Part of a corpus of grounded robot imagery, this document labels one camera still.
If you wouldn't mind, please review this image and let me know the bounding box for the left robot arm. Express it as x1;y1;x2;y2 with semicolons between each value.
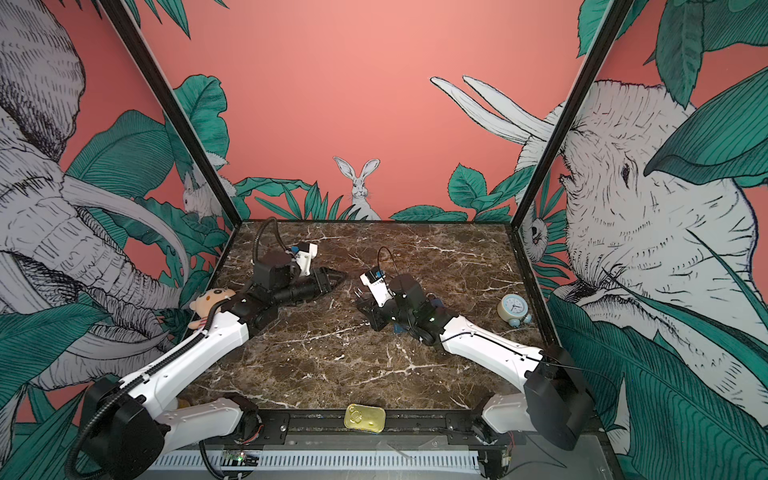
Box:
64;243;348;479

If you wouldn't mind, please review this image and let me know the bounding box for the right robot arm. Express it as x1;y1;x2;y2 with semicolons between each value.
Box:
356;268;596;451

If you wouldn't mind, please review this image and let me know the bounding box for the gold tin can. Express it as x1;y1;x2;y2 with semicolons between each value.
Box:
343;404;386;434

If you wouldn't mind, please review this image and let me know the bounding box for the plush doll toy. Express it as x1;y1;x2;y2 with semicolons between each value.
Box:
188;288;236;330

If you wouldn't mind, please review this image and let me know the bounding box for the small round clock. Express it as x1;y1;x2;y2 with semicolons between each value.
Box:
497;294;533;328

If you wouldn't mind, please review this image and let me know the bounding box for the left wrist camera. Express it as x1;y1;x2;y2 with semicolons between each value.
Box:
290;242;318;277

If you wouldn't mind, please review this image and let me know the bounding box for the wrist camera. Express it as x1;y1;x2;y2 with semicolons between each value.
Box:
290;242;318;277
360;267;393;307

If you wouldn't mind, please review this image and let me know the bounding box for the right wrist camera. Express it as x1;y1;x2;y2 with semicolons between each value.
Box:
360;267;393;307

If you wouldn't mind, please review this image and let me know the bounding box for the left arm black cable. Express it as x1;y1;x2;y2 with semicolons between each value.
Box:
253;217;295;265

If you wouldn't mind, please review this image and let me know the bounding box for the white perforated rail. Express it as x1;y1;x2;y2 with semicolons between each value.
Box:
149;449;481;473

